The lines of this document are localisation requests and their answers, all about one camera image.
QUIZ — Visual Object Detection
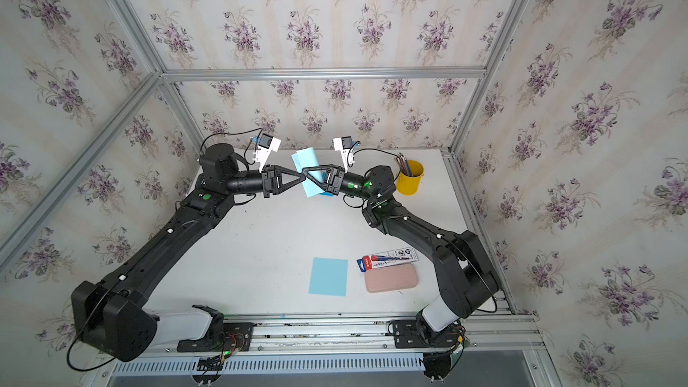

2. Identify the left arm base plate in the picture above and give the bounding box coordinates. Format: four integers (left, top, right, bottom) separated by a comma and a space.
176, 322, 254, 353

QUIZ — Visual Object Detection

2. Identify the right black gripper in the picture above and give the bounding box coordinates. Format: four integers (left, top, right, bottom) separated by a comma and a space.
303, 165, 377, 206

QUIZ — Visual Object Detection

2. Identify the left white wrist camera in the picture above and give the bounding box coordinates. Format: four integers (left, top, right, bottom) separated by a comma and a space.
254, 134, 281, 172

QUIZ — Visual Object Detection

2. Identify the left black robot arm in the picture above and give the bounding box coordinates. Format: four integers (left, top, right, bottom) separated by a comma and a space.
71, 143, 306, 362

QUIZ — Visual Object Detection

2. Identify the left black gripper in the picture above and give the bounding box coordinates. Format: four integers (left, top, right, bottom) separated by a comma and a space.
219, 166, 303, 202

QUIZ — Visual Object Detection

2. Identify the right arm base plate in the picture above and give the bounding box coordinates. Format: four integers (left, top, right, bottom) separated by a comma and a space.
387, 318, 466, 349

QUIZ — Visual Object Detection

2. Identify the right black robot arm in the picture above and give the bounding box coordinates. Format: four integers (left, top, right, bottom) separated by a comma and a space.
302, 165, 502, 341

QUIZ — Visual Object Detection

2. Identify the light blue paper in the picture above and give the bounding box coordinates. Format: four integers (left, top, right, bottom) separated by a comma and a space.
308, 257, 348, 297
291, 148, 324, 198

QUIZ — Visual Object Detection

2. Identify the pink eraser case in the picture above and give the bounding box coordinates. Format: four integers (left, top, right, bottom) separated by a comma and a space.
364, 263, 419, 293

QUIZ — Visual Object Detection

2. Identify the white vented cable duct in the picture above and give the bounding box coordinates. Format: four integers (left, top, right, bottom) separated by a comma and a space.
113, 352, 426, 377

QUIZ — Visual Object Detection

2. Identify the light blue front paper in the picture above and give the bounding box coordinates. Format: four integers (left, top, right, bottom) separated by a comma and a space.
308, 257, 348, 297

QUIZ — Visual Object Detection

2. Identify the colored pencils bundle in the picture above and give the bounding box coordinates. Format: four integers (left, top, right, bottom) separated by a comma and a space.
395, 153, 414, 177

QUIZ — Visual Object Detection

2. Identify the aluminium front rail frame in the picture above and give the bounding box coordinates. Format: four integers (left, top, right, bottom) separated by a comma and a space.
84, 314, 562, 386

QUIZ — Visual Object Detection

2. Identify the yellow pencil cup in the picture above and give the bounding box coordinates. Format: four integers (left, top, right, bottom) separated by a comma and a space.
396, 161, 425, 196

